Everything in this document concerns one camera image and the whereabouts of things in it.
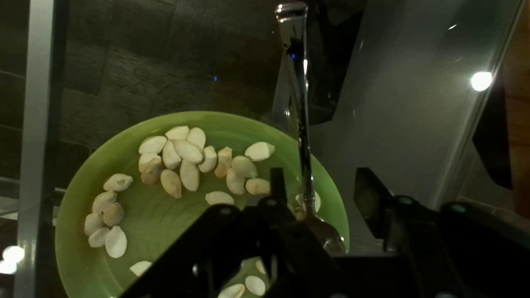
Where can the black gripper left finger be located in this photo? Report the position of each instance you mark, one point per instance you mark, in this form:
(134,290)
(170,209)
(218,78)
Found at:
(248,249)

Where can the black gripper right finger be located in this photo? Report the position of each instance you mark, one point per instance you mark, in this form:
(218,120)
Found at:
(457,249)

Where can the silver metal spoon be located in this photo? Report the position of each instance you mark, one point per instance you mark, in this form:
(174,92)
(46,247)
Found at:
(301,110)

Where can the green round plate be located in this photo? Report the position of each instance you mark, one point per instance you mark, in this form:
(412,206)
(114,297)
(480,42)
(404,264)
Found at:
(149,221)

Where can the white seeds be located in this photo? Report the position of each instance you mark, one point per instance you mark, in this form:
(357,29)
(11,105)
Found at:
(182,159)

